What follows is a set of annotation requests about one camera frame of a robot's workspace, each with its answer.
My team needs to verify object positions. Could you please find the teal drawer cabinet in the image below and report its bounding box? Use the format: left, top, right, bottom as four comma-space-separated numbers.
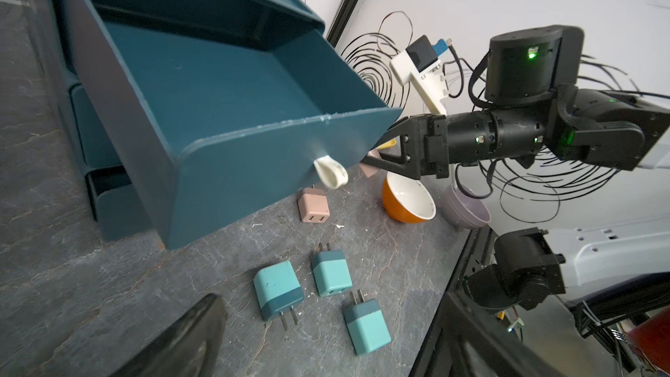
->
27, 0, 338, 248

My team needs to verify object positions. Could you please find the yellow tray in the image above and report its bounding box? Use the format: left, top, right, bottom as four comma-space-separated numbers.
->
376, 139, 397, 150

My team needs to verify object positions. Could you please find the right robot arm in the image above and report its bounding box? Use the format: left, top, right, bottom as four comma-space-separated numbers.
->
364, 25, 669, 312

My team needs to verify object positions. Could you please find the teal plug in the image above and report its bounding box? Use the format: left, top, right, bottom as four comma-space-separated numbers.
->
343, 290, 392, 356
253, 261, 305, 331
311, 244, 353, 297

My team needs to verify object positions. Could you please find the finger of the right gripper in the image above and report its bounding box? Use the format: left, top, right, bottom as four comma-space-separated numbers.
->
373, 116, 414, 153
360, 155, 419, 178

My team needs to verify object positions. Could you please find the pink plug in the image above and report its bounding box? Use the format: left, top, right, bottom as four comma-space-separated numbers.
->
359, 149, 380, 178
298, 188, 330, 223

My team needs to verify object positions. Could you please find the purple cup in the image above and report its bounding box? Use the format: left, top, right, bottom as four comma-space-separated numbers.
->
441, 184, 491, 230

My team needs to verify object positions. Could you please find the teal top drawer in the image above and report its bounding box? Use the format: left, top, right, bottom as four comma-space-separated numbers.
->
54, 0, 401, 249

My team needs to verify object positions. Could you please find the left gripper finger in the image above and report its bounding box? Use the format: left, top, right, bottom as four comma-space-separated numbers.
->
113, 293, 228, 376

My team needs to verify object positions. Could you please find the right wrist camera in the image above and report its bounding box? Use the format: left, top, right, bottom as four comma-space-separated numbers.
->
390, 35, 452, 115

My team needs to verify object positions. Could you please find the white bowl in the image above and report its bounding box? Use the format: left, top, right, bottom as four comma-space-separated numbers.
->
382, 172, 436, 223

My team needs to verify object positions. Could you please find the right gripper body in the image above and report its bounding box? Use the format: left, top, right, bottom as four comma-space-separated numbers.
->
397, 114, 449, 180

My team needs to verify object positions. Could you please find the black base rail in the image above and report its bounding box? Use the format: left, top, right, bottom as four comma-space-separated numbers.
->
410, 226, 561, 376

